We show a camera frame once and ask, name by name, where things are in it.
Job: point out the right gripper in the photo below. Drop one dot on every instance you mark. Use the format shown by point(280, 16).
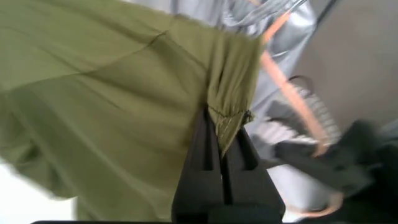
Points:
point(379, 186)

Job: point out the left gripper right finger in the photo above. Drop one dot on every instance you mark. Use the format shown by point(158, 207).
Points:
point(252, 193)

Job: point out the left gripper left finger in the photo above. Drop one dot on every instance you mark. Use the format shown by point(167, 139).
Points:
point(199, 186)

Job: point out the green long-sleeved shirt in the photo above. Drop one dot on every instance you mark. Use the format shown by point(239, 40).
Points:
point(109, 109)

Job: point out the pale grey shorts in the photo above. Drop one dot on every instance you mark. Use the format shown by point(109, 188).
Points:
point(289, 46)

